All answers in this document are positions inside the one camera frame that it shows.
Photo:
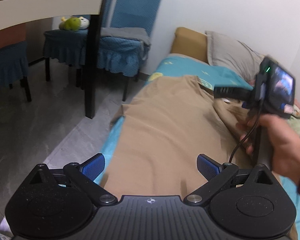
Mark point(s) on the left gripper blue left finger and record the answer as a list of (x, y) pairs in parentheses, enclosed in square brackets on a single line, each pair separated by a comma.
[(83, 176)]

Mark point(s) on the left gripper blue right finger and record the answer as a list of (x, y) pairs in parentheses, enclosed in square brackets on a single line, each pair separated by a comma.
[(218, 176)]

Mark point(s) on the tan brown garment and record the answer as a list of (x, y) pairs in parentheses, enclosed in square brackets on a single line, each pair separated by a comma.
[(254, 207)]

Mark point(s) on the person's right hand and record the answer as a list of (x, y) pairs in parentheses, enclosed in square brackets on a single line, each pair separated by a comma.
[(286, 145)]

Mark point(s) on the grey pillow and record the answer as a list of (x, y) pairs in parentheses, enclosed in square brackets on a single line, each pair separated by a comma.
[(228, 52)]

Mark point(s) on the tan bed headboard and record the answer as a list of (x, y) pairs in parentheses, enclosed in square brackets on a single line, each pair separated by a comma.
[(190, 43)]

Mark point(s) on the teal smiley bed sheet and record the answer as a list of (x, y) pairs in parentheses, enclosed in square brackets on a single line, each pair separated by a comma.
[(185, 67)]

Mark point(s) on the blue covered chair behind table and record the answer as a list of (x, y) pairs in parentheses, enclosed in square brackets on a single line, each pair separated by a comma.
[(72, 47)]

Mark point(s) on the blue covered chair at left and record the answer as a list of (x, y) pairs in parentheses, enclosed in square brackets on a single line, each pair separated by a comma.
[(14, 66)]

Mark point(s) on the blue covered chair near bed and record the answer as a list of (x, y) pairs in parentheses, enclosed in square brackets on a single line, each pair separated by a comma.
[(121, 56)]

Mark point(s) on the grey folded cloth on chair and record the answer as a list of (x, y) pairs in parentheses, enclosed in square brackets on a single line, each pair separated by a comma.
[(138, 34)]

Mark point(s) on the green plush toy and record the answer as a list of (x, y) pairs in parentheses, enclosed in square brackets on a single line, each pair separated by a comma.
[(74, 23)]

